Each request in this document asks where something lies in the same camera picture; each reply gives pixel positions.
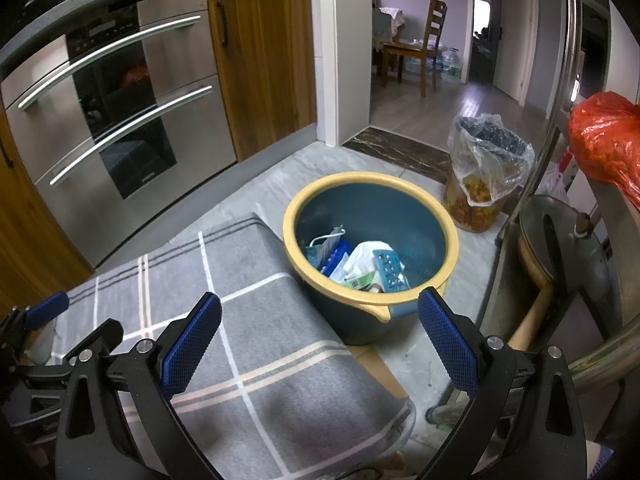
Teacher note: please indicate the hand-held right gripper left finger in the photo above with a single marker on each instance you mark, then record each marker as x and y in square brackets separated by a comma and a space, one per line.
[192, 340]

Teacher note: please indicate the wooden dining chair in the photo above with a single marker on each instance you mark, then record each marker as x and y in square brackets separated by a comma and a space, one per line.
[435, 20]

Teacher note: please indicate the green and white wrapper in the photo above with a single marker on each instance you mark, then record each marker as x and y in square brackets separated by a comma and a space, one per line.
[362, 280]

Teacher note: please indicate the blue blister pack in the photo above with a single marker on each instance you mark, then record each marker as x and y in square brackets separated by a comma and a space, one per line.
[392, 270]

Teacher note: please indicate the white plastic bag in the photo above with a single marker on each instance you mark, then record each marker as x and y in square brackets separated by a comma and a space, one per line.
[365, 257]

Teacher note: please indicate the chrome metal rack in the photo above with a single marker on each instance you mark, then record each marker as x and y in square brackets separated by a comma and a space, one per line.
[572, 35]

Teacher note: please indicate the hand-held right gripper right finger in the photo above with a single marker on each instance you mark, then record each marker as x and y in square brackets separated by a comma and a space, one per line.
[447, 342]

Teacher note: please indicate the narrow wooden cabinet door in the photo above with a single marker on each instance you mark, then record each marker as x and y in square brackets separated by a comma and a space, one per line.
[270, 70]

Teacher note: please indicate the grey plaid cloth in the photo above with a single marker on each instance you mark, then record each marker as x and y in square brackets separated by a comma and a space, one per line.
[280, 320]

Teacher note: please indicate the light blue face mask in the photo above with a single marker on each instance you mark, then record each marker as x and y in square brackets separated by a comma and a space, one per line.
[322, 247]

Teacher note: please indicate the bin with clear plastic liner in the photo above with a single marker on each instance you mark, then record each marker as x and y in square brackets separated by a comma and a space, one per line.
[480, 195]

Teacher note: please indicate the orange plastic bag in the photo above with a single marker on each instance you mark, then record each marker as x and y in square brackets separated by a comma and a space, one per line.
[610, 130]

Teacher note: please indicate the white interior door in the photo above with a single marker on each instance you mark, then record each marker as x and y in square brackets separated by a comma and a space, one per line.
[515, 35]

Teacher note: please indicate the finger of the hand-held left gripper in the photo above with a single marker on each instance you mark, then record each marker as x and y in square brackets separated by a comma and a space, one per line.
[47, 310]
[102, 335]

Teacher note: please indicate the pan with steel lid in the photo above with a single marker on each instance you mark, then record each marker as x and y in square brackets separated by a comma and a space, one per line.
[590, 260]

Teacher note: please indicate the blue bucket with yellow rim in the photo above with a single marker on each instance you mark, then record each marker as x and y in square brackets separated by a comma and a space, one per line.
[360, 210]

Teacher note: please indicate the large clear water bottle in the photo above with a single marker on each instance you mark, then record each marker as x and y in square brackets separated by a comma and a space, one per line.
[451, 62]
[414, 63]

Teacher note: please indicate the stainless steel built-in oven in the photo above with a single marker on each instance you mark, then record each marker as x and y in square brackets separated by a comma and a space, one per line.
[200, 125]

